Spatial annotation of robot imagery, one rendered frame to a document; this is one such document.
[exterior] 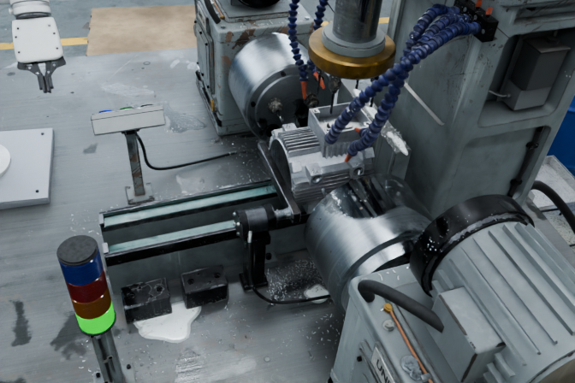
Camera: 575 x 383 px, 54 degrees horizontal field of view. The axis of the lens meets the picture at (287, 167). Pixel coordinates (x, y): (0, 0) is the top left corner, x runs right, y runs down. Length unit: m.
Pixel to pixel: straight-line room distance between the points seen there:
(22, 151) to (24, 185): 0.15
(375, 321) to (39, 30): 0.99
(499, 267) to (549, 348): 0.11
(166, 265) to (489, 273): 0.79
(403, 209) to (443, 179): 0.27
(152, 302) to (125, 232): 0.20
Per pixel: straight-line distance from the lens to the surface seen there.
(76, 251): 0.91
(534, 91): 1.31
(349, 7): 1.11
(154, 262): 1.32
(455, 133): 1.24
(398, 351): 0.87
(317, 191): 1.28
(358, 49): 1.13
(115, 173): 1.67
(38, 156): 1.75
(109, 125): 1.41
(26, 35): 1.45
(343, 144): 1.27
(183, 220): 1.39
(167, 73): 2.09
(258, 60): 1.47
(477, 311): 0.75
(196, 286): 1.29
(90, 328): 1.03
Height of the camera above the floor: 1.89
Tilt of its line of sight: 41 degrees down
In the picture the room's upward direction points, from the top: 4 degrees clockwise
